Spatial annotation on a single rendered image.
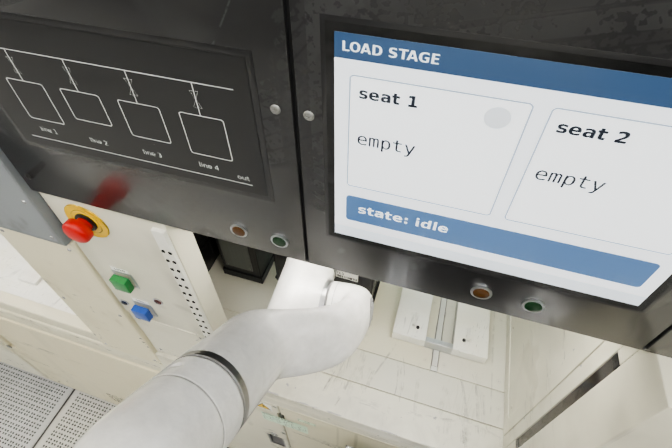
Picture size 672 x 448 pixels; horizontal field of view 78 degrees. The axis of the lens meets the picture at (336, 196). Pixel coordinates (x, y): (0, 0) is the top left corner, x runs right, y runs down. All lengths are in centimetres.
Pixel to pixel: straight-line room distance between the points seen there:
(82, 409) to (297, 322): 168
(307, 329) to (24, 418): 181
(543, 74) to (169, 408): 35
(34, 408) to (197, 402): 187
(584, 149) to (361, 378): 77
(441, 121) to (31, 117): 43
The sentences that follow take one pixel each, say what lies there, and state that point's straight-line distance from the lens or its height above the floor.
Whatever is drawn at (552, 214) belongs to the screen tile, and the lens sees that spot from 37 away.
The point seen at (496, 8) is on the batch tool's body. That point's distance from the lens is 27.
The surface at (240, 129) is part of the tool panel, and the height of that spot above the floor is 158.
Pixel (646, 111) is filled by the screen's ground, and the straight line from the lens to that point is 32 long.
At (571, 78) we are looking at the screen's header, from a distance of 30.
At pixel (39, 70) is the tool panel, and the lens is 49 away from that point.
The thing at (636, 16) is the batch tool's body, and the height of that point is 171.
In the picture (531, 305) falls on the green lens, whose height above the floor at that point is 143.
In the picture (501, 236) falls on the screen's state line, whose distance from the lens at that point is 39.
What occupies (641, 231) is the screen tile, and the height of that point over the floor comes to 156.
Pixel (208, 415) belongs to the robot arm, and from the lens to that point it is 39.
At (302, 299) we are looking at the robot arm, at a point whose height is 127.
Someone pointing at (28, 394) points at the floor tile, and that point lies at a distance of 228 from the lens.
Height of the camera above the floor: 180
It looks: 46 degrees down
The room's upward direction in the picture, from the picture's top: straight up
